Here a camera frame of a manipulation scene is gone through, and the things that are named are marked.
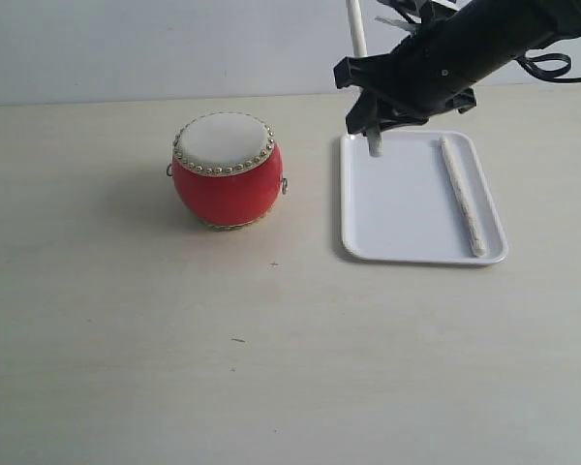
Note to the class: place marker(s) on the white drumstick front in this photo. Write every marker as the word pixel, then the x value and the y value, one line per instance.
pixel 373 134

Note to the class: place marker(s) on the small red drum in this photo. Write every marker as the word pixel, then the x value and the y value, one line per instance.
pixel 227 168

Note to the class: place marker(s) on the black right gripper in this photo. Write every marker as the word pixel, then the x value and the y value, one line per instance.
pixel 433 71

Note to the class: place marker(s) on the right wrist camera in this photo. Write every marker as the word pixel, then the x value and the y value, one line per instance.
pixel 414 14

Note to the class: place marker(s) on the white rectangular plastic tray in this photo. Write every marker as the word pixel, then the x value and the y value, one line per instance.
pixel 400 207

